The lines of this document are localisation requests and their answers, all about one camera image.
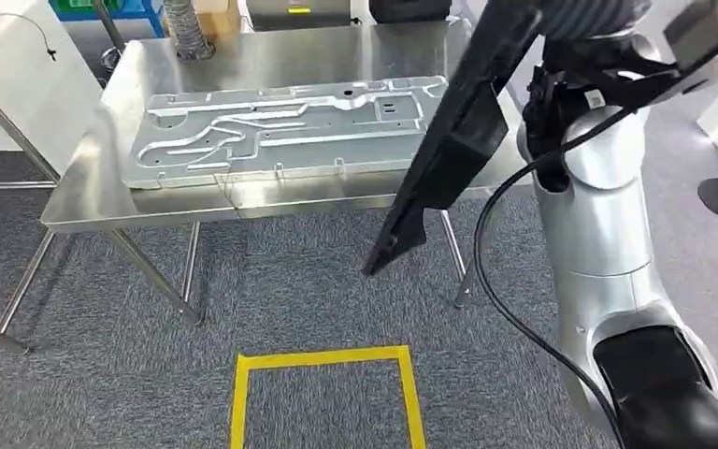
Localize stamped metal sheet panel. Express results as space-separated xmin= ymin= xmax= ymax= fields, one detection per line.
xmin=122 ymin=75 xmax=450 ymax=191

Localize long black plastic part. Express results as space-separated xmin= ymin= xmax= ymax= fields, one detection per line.
xmin=362 ymin=0 xmax=543 ymax=278

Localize blue crate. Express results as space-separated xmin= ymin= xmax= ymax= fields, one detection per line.
xmin=49 ymin=0 xmax=165 ymax=22

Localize steel bench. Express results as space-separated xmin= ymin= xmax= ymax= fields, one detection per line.
xmin=0 ymin=22 xmax=531 ymax=355

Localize white cabinet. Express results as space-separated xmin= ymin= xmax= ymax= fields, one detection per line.
xmin=0 ymin=0 xmax=104 ymax=153

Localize cardboard box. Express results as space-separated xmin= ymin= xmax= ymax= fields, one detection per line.
xmin=194 ymin=0 xmax=243 ymax=42

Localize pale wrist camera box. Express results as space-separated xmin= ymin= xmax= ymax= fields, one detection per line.
xmin=662 ymin=0 xmax=718 ymax=85

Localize yellow floor tape square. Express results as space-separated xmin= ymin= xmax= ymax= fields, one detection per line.
xmin=229 ymin=345 xmax=428 ymax=449

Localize black pole with round foot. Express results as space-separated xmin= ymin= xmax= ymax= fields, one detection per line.
xmin=91 ymin=0 xmax=127 ymax=73

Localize grey machine with yellow label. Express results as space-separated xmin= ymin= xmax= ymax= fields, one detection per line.
xmin=245 ymin=0 xmax=353 ymax=33

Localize black bag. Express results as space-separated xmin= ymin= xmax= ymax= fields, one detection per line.
xmin=367 ymin=0 xmax=453 ymax=25

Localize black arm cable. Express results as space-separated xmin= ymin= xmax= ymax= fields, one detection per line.
xmin=472 ymin=24 xmax=718 ymax=449

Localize grey corrugated hose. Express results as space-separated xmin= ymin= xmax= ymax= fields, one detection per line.
xmin=162 ymin=0 xmax=217 ymax=63

